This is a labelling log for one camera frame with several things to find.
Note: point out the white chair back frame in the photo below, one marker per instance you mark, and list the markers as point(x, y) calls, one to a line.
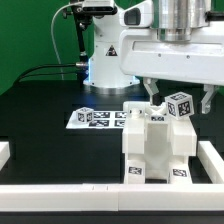
point(181, 134)

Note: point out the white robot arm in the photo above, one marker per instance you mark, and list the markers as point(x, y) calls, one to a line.
point(179, 40)

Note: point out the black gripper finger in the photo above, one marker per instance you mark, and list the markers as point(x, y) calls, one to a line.
point(210, 92)
point(151, 87)

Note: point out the small white tagged cube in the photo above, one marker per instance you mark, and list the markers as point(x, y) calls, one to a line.
point(85, 114)
point(179, 105)

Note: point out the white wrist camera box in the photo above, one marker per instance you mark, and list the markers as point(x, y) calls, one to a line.
point(138, 16)

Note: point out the white fence rail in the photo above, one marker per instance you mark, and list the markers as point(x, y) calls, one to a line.
point(211, 161)
point(112, 197)
point(4, 153)

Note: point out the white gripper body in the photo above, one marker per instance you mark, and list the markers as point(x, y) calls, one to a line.
point(200, 60)

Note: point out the white front fence rail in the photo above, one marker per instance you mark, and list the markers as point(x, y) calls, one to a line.
point(112, 197)

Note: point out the overhead camera on stand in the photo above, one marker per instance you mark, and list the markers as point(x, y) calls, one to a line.
point(94, 7)

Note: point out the white right fence rail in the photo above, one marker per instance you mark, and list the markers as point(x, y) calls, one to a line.
point(211, 161)

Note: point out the black camera stand pole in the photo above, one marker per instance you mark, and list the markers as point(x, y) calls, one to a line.
point(82, 21)

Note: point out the white chair seat block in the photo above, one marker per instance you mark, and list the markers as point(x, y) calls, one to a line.
point(157, 148)

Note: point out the white left fence rail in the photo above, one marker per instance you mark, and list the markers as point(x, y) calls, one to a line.
point(4, 153)

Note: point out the white base tag sheet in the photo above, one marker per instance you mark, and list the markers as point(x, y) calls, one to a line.
point(102, 120)

